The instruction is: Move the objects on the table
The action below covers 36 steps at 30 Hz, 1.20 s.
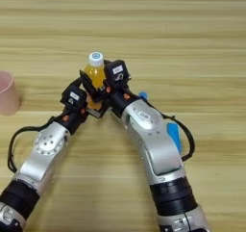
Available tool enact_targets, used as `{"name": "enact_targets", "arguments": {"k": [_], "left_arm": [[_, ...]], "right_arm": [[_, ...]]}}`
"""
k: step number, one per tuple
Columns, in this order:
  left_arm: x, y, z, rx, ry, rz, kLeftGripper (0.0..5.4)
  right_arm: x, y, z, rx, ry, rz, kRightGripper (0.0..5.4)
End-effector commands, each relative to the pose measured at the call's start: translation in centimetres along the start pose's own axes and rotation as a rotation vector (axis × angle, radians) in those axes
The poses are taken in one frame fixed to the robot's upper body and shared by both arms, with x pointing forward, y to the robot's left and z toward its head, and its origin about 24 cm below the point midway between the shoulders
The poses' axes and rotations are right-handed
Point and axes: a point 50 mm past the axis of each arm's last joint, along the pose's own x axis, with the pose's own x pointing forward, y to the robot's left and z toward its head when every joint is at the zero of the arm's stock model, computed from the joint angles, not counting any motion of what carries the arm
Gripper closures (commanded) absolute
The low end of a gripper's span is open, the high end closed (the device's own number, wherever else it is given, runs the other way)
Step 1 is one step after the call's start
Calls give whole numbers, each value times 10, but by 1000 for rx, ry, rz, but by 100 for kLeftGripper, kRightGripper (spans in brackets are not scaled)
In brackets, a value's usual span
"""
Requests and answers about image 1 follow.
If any orange juice bottle white cap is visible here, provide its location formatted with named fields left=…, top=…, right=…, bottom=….
left=83, top=51, right=108, bottom=111

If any blue rectangular block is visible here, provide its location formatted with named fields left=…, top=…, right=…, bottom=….
left=166, top=122, right=183, bottom=154

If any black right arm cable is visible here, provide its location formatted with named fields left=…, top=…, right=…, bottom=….
left=153, top=110, right=196, bottom=163

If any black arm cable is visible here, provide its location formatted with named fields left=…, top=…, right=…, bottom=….
left=153, top=110, right=196, bottom=163
left=7, top=115, right=56, bottom=174

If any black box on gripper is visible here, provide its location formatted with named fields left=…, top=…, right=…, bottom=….
left=60, top=84, right=88, bottom=112
left=103, top=59, right=132, bottom=84

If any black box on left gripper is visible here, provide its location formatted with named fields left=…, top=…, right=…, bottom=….
left=60, top=84, right=88, bottom=112

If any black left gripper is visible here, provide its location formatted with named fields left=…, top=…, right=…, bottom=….
left=47, top=77, right=107, bottom=135

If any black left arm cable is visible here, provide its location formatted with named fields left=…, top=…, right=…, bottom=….
left=7, top=115, right=56, bottom=174

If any blue glue stick tube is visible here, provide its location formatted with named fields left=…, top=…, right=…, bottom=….
left=137, top=90, right=149, bottom=102

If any pink plastic cup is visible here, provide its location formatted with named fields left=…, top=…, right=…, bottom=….
left=0, top=70, right=22, bottom=116

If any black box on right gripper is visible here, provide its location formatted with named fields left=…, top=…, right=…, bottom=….
left=103, top=59, right=132, bottom=84

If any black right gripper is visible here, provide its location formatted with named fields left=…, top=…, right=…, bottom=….
left=79, top=68, right=140, bottom=118

